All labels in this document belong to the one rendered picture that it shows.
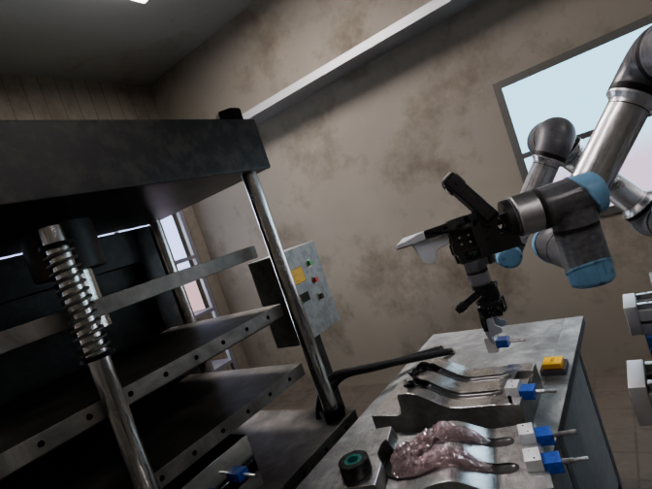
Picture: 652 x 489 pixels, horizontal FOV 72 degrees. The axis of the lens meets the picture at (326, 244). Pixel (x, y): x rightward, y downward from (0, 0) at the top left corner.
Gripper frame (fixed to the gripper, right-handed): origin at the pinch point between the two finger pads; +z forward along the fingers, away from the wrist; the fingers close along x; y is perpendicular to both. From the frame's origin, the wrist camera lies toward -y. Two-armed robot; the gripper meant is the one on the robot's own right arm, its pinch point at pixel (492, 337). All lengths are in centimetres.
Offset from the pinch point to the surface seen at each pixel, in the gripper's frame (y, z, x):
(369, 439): -23, 4, -57
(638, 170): 54, -27, 169
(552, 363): 16.8, 11.4, 0.0
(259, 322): -66, -31, -41
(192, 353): -66, -33, -72
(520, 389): 14.0, 4.7, -30.2
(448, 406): -6.7, 6.4, -35.3
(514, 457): 16, 10, -54
